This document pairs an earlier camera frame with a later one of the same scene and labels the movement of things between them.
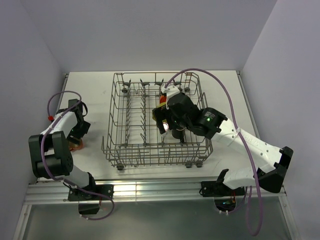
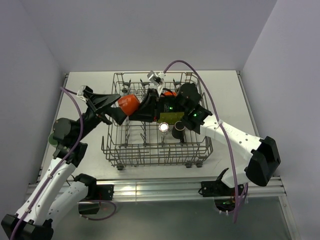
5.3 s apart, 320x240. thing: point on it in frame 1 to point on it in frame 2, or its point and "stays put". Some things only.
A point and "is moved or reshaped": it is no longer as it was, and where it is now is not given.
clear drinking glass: (165, 126) stays put
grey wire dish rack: (130, 138) stays put
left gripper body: (78, 130) to (91, 119)
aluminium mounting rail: (38, 191) stays put
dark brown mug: (178, 134) stays put
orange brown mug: (73, 147) is moved or reshaped
